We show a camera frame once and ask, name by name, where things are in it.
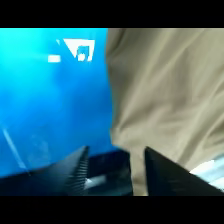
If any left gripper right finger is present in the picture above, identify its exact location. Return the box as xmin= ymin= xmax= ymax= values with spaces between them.
xmin=143 ymin=146 xmax=224 ymax=197

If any beige shirt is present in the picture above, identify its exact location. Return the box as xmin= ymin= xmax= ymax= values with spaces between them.
xmin=105 ymin=27 xmax=224 ymax=197

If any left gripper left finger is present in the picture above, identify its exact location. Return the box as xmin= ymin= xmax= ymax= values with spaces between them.
xmin=29 ymin=145 xmax=91 ymax=197

